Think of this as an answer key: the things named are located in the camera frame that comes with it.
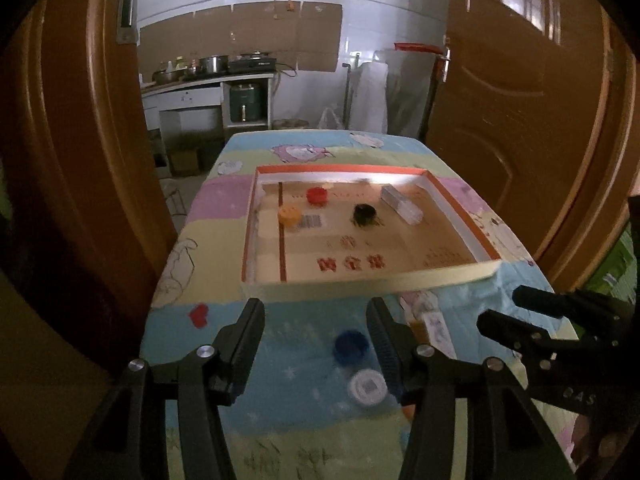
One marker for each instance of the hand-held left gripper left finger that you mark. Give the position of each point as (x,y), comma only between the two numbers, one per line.
(247,347)

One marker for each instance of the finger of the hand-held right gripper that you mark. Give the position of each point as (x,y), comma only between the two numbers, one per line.
(565,305)
(520,337)

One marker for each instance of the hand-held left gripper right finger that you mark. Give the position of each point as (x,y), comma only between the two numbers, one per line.
(385,352)

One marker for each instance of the blue bottle cap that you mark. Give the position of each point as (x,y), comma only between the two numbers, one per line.
(350,346)

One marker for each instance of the white bottle cap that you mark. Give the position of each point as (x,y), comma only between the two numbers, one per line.
(367,387)

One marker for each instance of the gold rectangular case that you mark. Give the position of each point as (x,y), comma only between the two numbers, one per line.
(417,330)

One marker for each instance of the white printed small box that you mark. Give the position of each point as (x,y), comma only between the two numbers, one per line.
(441,332)

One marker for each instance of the shallow cardboard tray orange rim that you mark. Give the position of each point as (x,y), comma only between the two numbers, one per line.
(350,260)

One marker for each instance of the orange bottle cap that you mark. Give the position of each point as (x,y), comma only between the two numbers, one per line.
(289,215)

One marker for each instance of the black bottle cap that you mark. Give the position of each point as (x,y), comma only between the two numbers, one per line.
(364,213)

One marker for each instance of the transparent plastic case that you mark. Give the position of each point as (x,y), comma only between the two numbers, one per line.
(402,203)

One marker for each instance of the red bottle cap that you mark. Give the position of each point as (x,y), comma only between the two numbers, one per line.
(316,196)

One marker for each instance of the cartoon sheep printed blanket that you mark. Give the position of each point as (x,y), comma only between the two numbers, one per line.
(300,320)

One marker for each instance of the green cardboard box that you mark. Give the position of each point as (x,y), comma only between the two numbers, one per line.
(617,265)

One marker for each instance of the wooden door jamb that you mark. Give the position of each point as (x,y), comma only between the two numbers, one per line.
(100,160)
(605,160)

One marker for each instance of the small cardboard box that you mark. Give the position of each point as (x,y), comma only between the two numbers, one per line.
(183,161)

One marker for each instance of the brown wooden door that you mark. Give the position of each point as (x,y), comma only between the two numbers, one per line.
(500,110)

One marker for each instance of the round bucket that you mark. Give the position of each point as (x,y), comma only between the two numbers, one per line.
(290,124)

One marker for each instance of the white plastic bag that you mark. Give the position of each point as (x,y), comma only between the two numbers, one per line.
(330,120)

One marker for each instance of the green air fryer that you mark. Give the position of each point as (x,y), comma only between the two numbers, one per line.
(247,104)

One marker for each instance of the white kitchen counter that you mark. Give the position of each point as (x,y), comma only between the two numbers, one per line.
(190,105)

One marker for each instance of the white plastic wrapped rack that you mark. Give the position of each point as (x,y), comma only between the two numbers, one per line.
(367,95)

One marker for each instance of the clear plastic wrapped panel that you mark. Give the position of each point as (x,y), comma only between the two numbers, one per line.
(412,95)

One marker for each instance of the metal wok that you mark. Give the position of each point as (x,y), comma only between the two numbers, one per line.
(167,77)

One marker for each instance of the black induction cooker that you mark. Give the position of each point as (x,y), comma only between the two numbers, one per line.
(251,63)

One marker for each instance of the steel pot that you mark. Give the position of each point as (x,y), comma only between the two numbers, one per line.
(212,65)

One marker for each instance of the metal strike plate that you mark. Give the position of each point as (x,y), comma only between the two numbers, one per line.
(126,10)

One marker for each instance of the cardboard sheets on wall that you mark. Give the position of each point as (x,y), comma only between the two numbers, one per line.
(240,35)

